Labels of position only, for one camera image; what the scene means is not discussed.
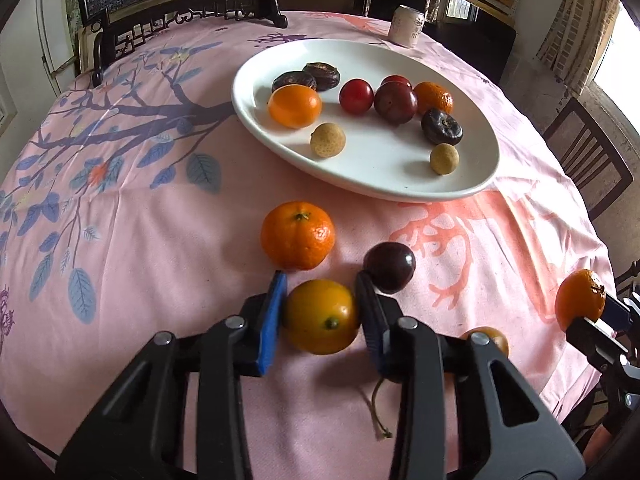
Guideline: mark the tan longan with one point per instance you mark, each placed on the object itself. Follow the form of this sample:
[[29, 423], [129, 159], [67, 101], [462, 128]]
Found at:
[[327, 140]]

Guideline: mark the red cherry tomato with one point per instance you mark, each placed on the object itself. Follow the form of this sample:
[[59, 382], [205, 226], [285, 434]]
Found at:
[[356, 96], [396, 79]]

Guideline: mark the large dark red plum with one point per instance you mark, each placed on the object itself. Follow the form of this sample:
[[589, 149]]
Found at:
[[395, 102]]

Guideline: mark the white drink can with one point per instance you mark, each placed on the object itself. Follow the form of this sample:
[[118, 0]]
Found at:
[[406, 26]]

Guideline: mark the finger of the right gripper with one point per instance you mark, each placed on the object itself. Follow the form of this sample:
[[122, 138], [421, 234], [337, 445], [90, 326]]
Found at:
[[601, 351], [619, 313]]

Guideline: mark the mandarin orange with stem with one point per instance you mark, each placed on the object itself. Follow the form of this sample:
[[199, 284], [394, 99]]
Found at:
[[580, 295]]

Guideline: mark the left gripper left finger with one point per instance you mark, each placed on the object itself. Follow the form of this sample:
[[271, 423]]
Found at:
[[268, 322]]

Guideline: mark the yellow-orange kumquat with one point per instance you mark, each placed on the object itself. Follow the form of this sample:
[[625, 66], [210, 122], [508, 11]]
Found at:
[[320, 317]]

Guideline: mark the small green-brown longan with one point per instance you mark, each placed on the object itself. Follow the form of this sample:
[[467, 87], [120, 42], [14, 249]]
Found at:
[[444, 159]]

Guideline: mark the pink printed tablecloth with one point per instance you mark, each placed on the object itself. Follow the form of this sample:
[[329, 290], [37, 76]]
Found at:
[[137, 207]]

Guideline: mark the smooth orange fruit front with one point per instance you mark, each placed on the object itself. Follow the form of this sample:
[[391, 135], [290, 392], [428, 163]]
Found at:
[[295, 106]]

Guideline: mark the striped curtain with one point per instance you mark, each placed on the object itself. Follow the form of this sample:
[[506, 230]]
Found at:
[[577, 39]]

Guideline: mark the large mandarin orange front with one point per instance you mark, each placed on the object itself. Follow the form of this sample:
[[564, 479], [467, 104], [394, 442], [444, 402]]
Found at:
[[431, 95]]

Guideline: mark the white oval plate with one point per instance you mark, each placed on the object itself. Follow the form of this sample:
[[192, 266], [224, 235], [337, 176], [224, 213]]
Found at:
[[379, 160]]

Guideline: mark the dark wooden chair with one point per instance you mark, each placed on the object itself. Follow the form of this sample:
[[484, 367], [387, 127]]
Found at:
[[588, 154]]

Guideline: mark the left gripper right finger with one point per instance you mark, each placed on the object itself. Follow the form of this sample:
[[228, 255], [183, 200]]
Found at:
[[377, 313]]

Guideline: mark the smooth orange kumquat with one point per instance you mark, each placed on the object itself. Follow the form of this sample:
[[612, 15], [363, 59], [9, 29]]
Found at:
[[490, 333]]

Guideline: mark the person's right hand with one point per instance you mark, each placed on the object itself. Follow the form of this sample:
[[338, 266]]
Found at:
[[599, 442]]

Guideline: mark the small mandarin top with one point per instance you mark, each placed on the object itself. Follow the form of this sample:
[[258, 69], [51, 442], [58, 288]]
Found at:
[[297, 236]]

